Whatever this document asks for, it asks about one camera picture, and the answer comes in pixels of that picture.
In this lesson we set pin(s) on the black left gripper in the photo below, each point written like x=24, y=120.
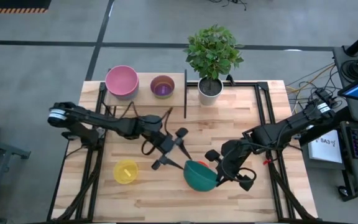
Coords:
x=166, y=144

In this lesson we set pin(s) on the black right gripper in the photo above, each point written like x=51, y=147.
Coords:
x=232, y=161

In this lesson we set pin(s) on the large teal bowl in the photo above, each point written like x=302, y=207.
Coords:
x=197, y=180

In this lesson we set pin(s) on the small orange bowl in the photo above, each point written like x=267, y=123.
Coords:
x=203, y=162

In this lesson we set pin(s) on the small yellow bowl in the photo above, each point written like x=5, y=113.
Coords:
x=125, y=172

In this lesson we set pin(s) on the small purple bowl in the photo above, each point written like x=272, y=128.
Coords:
x=163, y=88

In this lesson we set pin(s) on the large pink bowl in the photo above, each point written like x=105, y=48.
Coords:
x=121, y=81

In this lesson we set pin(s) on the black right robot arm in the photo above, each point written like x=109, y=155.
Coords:
x=278, y=132

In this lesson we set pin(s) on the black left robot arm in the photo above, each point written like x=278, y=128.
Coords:
x=110, y=123

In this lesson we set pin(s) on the wooden shelf with black legs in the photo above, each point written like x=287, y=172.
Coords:
x=145, y=91

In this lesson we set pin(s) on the small red tag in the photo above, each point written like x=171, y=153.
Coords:
x=267, y=161

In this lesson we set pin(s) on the white plant pot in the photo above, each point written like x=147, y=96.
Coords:
x=205, y=99

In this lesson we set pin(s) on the small black clamp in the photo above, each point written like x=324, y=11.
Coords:
x=230, y=79

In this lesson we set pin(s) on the white paper sheet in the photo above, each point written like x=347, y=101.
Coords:
x=325, y=147

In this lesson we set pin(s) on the green leafy plant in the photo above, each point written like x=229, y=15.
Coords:
x=213, y=53

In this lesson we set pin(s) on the black computer mouse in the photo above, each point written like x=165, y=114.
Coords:
x=343, y=191

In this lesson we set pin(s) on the black power adapter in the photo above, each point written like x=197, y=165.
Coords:
x=323, y=92

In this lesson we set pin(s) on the black mat with hazard stripes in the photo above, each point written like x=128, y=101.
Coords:
x=11, y=3

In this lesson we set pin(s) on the black aluminium rig frame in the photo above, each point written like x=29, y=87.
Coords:
x=263, y=85

